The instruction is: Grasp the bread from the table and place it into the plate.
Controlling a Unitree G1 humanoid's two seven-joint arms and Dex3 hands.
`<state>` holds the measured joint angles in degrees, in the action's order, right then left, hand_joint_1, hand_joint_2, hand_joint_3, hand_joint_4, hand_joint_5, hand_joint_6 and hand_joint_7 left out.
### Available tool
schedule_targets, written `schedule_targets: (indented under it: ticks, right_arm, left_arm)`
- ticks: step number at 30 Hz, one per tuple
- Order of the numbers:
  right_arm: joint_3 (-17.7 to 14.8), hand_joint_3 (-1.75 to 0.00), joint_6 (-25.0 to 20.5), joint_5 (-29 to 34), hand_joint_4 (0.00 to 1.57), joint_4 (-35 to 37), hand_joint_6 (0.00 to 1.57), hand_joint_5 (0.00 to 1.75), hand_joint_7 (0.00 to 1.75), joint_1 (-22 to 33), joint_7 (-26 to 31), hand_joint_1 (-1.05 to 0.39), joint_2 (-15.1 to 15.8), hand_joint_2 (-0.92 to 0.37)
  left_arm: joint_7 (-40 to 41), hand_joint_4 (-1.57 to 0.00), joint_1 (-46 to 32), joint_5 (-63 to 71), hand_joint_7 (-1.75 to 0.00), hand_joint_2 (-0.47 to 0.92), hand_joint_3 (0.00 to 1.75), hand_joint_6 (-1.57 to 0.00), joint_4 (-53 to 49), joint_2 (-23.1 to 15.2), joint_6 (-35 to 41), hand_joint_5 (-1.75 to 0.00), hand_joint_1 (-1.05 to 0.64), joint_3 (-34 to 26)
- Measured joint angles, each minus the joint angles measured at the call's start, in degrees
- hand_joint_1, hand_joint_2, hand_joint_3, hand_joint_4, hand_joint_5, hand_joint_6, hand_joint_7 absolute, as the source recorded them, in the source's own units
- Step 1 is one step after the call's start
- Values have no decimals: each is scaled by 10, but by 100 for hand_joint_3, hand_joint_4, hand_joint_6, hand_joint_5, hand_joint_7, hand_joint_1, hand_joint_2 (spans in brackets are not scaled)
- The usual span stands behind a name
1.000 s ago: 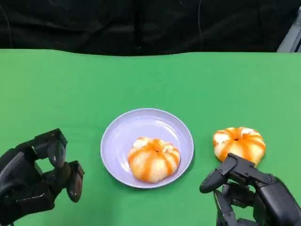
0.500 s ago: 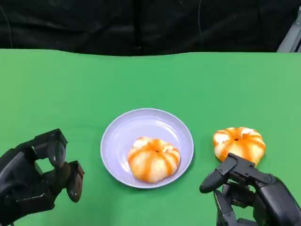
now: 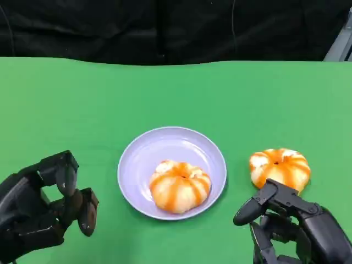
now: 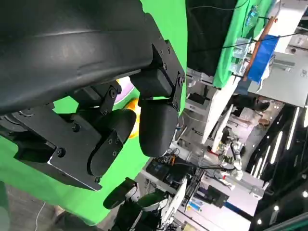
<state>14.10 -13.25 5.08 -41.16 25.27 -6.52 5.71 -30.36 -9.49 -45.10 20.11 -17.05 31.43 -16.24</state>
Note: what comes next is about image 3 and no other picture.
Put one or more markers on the orange white toy bread roll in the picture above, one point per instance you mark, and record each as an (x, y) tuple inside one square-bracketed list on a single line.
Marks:
[(280, 165), (178, 189)]

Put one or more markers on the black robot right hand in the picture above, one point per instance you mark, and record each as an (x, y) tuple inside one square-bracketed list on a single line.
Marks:
[(319, 231)]

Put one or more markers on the grey aluminium frame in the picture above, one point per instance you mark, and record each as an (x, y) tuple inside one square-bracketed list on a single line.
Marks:
[(341, 46)]

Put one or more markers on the lilac plate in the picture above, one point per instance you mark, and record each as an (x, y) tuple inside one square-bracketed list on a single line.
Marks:
[(170, 148)]

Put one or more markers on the green table cloth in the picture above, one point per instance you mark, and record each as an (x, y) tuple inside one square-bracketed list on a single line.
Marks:
[(176, 96)]

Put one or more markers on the black table skirt cloth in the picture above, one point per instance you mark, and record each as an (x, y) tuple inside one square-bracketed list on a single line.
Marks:
[(110, 27)]

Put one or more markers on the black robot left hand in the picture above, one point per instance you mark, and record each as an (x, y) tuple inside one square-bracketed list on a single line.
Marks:
[(24, 217)]

